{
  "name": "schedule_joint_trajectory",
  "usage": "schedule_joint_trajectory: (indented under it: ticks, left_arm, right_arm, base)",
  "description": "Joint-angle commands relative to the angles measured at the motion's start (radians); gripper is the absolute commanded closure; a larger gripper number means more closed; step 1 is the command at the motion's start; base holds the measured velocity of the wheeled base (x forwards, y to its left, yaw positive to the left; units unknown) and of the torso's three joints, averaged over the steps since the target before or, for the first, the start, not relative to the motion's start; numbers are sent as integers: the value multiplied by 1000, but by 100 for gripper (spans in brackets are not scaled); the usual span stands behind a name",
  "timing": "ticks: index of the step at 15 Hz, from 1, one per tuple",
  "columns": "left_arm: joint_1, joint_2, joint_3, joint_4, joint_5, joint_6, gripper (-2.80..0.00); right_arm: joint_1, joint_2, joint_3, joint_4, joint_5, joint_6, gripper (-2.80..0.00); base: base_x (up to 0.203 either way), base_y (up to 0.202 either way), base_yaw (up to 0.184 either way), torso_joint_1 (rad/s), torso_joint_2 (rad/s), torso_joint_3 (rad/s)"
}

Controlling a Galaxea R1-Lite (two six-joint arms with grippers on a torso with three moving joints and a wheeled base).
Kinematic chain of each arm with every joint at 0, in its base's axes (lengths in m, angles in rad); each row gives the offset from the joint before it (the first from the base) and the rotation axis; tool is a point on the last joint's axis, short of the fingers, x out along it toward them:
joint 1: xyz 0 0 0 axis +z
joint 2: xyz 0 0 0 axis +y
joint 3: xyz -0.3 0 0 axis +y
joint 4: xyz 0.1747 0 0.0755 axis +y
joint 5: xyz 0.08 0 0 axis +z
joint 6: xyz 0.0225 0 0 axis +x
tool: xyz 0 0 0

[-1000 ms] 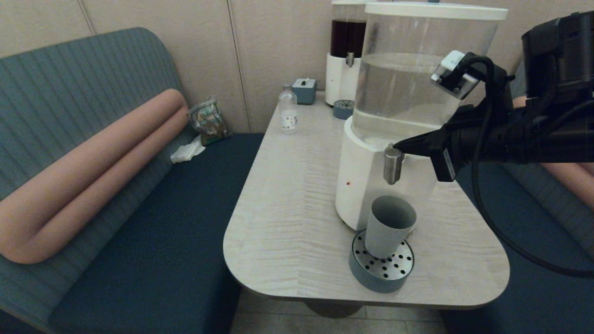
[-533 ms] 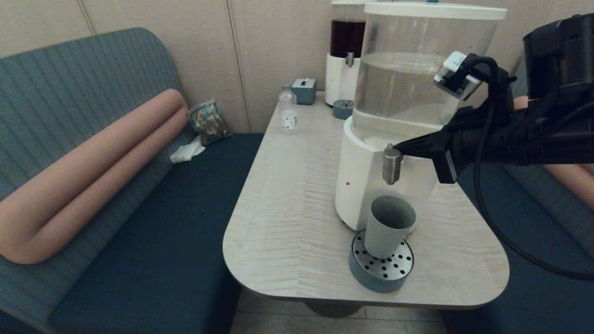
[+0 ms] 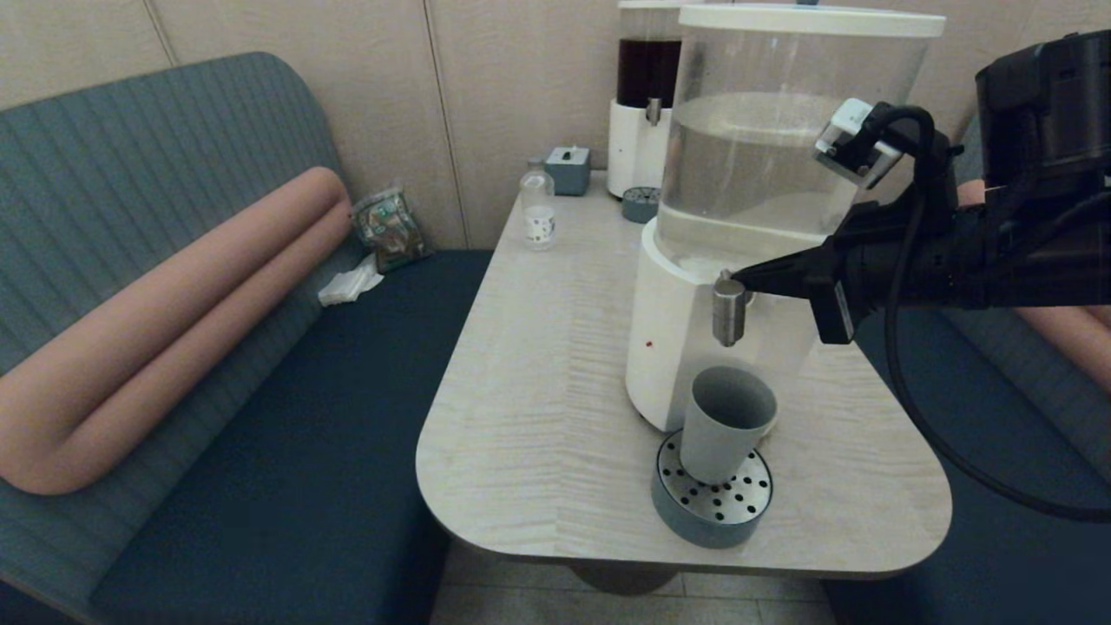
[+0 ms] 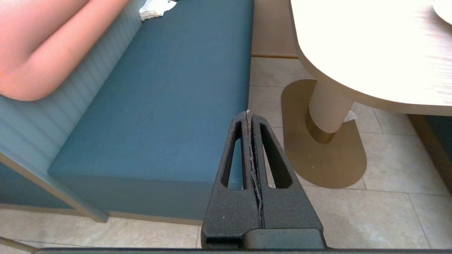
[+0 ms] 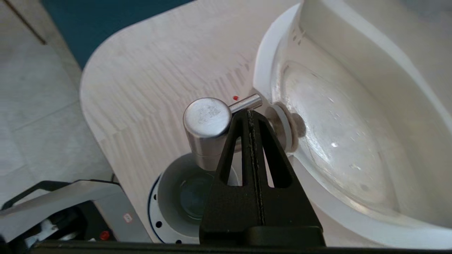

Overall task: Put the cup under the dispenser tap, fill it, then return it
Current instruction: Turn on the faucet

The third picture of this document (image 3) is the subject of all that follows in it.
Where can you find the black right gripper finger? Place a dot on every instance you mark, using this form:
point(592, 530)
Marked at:
point(790, 265)
point(790, 288)

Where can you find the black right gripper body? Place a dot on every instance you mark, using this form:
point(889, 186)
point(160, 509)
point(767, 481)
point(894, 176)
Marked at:
point(920, 260)

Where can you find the silver water dispenser tap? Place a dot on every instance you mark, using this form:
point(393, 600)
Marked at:
point(729, 317)

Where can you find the grey plastic cup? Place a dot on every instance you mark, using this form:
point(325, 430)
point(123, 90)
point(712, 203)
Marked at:
point(720, 444)

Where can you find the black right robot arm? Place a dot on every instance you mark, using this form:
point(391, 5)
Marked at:
point(1050, 95)

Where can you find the clear water dispenser white base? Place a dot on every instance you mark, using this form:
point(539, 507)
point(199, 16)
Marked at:
point(677, 304)

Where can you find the round blue perforated drip tray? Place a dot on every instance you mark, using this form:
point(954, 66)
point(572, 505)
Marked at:
point(707, 524)
point(640, 206)

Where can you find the dark drink dispenser white base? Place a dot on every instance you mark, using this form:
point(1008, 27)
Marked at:
point(632, 143)

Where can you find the silver dark drink dispenser tap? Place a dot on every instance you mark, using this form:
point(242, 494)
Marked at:
point(654, 110)

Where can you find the grey-blue square tissue box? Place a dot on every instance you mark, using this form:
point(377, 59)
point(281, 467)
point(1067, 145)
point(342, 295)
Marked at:
point(568, 171)

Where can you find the white water dispenser lid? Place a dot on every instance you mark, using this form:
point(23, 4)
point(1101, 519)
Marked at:
point(807, 19)

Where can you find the small clear plastic bottle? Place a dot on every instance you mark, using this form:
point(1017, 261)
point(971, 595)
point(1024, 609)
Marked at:
point(537, 215)

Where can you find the white dark drink dispenser lid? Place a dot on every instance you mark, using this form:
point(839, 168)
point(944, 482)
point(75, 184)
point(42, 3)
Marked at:
point(651, 3)

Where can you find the teal upholstered booth bench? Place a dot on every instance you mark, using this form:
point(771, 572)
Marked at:
point(998, 564)
point(130, 156)

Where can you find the clear bag of snacks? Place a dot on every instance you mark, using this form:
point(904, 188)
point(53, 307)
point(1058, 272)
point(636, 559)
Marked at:
point(389, 228)

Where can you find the crumpled white tissue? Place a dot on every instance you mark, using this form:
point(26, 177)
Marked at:
point(348, 283)

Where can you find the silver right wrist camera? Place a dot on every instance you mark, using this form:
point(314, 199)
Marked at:
point(844, 137)

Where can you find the dark round table pedestal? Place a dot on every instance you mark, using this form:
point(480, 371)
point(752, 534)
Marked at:
point(625, 579)

